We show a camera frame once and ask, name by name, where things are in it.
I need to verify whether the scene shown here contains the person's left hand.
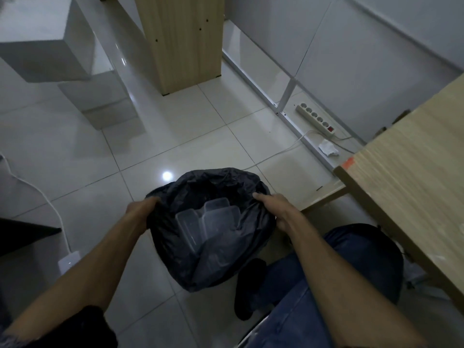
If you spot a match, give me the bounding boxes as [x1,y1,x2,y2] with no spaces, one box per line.
[125,197,162,234]

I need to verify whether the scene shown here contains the person's right hand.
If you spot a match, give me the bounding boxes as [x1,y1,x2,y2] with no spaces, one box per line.
[252,192,309,236]

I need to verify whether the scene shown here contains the black garbage bag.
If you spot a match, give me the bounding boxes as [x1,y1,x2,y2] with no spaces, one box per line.
[145,167,278,293]

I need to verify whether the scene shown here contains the person's left forearm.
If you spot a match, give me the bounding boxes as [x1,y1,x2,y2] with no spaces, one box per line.
[5,217,145,339]

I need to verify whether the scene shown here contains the person's right forearm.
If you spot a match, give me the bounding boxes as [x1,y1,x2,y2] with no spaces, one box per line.
[290,219,430,348]

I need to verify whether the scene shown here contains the person's black shoe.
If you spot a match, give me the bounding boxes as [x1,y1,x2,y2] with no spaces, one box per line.
[233,258,268,321]

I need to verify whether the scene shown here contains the person's blue jeans leg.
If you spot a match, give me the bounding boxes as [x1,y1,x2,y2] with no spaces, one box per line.
[235,223,405,348]

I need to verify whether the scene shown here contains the crumpled white tissue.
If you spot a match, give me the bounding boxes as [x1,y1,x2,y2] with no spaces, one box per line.
[318,139,340,158]

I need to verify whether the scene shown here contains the white power strip near chair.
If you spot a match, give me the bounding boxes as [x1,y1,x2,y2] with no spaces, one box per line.
[58,251,82,275]

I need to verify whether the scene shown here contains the light wooden table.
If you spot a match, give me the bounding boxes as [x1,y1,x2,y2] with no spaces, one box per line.
[301,73,464,316]

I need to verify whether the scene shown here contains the light wooden side desk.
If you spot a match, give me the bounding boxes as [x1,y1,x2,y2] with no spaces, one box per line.
[100,0,225,97]

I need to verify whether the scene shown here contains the white power strip cable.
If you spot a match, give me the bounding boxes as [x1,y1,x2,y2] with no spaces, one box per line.
[243,129,321,172]

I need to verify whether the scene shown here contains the thin grey floor cable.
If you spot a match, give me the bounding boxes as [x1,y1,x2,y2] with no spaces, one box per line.
[333,135,360,155]

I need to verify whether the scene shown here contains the white adapter cable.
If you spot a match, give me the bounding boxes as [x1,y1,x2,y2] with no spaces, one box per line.
[0,154,73,255]

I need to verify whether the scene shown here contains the white metal frame leg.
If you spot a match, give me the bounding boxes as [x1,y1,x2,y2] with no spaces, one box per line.
[275,77,298,116]

